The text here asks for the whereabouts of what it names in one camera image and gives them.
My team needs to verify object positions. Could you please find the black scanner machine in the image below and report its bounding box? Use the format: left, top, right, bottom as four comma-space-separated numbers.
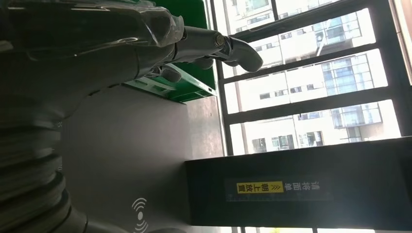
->
59, 85, 412, 233

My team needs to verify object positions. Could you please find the green plastic crate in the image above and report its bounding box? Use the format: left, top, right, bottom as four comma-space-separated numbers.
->
122, 0, 217, 104

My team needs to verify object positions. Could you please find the yellow and black scanner label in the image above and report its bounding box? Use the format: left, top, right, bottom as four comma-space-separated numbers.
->
225, 178, 332, 202

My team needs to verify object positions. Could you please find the black window frame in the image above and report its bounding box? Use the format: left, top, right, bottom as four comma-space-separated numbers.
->
204, 0, 412, 233

